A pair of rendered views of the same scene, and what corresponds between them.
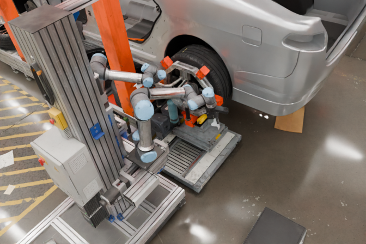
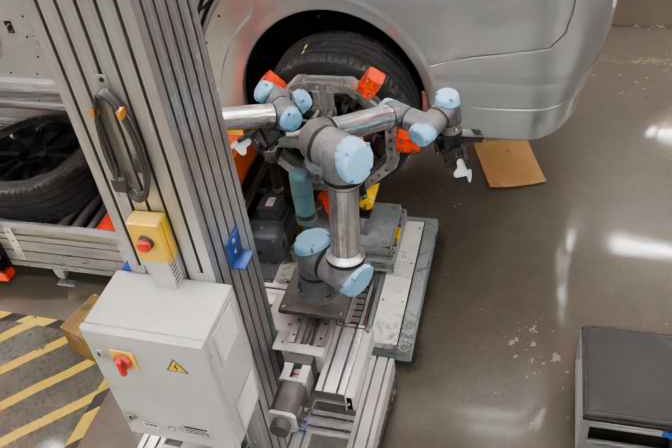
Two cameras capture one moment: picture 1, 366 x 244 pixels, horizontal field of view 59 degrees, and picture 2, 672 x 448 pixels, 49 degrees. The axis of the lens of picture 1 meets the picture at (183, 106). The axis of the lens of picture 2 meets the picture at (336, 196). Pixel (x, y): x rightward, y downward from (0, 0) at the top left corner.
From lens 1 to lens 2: 0.93 m
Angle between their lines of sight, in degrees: 17
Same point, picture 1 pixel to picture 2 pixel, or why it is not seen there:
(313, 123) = (557, 158)
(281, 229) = (637, 354)
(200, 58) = (352, 55)
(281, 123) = (498, 175)
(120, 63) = not seen: hidden behind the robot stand
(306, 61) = (591, 1)
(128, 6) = not seen: hidden behind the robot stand
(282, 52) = not seen: outside the picture
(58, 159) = (185, 335)
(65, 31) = not seen: outside the picture
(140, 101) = (342, 139)
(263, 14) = not seen: outside the picture
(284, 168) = (551, 255)
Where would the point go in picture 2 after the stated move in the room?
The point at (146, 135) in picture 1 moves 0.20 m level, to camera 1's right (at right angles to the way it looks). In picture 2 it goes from (354, 226) to (414, 199)
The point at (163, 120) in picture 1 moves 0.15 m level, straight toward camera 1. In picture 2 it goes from (274, 230) to (292, 249)
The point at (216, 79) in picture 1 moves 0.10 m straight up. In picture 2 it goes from (399, 93) to (398, 70)
